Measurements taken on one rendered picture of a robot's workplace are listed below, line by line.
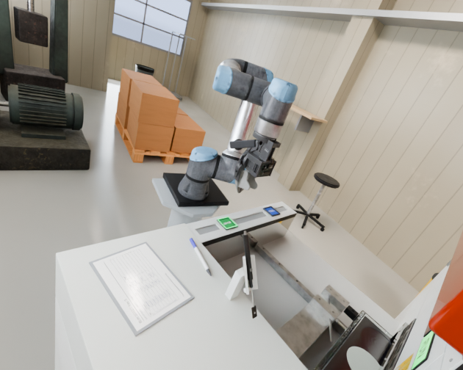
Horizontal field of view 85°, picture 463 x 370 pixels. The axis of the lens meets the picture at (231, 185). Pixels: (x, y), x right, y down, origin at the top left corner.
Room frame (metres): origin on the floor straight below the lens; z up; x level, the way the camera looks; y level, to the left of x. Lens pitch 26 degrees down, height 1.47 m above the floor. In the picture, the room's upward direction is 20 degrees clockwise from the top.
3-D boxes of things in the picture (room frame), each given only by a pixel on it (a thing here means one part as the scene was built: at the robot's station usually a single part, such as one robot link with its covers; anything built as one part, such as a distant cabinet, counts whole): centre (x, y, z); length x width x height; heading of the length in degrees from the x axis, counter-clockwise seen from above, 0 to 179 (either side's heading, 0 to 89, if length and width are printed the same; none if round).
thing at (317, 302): (0.59, -0.40, 0.89); 0.08 x 0.03 x 0.03; 50
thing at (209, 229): (0.84, -0.11, 0.89); 0.55 x 0.09 x 0.14; 140
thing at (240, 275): (0.44, -0.11, 1.03); 0.06 x 0.04 x 0.13; 50
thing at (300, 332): (0.53, -0.35, 0.87); 0.36 x 0.08 x 0.03; 140
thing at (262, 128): (0.74, -0.04, 1.33); 0.08 x 0.08 x 0.05
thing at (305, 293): (0.69, -0.38, 0.84); 0.50 x 0.02 x 0.03; 50
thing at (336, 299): (0.65, -0.46, 0.89); 0.08 x 0.03 x 0.03; 50
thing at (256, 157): (0.73, -0.05, 1.25); 0.09 x 0.08 x 0.12; 50
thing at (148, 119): (3.49, 1.31, 0.42); 1.42 x 1.01 x 0.84; 35
